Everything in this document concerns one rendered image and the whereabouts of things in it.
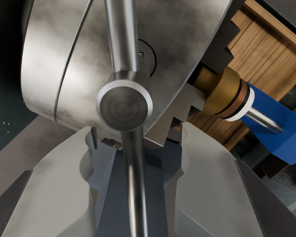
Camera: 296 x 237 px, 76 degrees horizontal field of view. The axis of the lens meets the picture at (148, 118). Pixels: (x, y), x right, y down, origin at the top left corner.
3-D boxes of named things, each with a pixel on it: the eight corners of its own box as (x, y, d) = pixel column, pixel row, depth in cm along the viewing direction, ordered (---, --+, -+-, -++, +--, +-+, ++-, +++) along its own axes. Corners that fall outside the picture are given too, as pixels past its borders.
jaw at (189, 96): (134, 70, 30) (102, 138, 26) (145, 53, 26) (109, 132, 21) (190, 103, 33) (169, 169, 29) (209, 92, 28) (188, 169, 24)
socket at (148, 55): (115, 37, 17) (110, 40, 14) (153, 35, 17) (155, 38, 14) (119, 75, 18) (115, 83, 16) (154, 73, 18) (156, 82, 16)
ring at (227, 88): (178, 109, 29) (223, 134, 31) (218, 54, 25) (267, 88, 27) (171, 88, 37) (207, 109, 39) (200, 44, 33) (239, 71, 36)
